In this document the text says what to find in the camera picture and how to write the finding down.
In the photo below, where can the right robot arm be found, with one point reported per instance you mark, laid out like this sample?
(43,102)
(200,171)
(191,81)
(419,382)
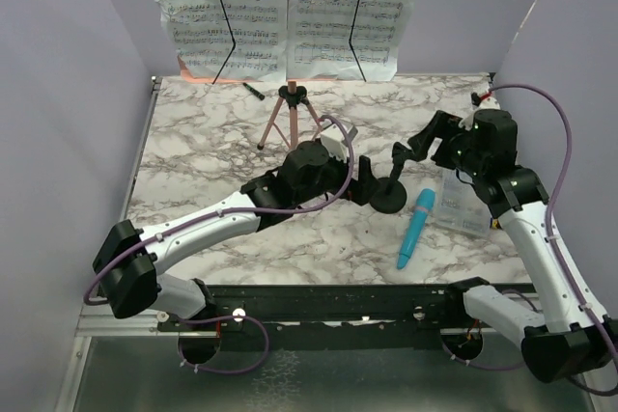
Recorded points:
(573,332)

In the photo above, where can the aluminium frame rail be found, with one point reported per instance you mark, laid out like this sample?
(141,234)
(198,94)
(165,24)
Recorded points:
(99,321)

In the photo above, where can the pink music stand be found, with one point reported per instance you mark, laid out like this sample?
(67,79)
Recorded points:
(292,95)

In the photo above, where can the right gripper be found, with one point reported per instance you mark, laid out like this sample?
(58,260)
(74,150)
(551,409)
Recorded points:
(441,124)

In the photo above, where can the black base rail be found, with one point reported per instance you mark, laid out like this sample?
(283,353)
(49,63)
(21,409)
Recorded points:
(330,318)

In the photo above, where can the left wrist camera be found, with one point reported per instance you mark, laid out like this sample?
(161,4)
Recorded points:
(336,141)

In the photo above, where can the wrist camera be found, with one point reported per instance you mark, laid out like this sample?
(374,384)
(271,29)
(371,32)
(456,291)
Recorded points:
(479,102)
(336,141)

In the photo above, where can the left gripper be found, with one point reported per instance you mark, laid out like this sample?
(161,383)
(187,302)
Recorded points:
(361,191)

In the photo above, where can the teal toy microphone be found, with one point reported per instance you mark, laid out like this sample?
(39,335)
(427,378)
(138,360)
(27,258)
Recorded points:
(422,209)

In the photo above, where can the sheet music page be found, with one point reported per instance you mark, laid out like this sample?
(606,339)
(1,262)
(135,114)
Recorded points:
(346,39)
(233,40)

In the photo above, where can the clear plastic parts box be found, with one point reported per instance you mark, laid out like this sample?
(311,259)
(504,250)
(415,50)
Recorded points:
(458,208)

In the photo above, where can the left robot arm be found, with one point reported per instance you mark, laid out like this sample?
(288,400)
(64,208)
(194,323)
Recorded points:
(132,264)

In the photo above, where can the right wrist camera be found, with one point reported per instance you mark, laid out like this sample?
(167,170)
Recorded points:
(479,102)

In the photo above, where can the black microphone stand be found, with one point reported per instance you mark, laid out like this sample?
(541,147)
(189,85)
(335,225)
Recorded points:
(391,196)

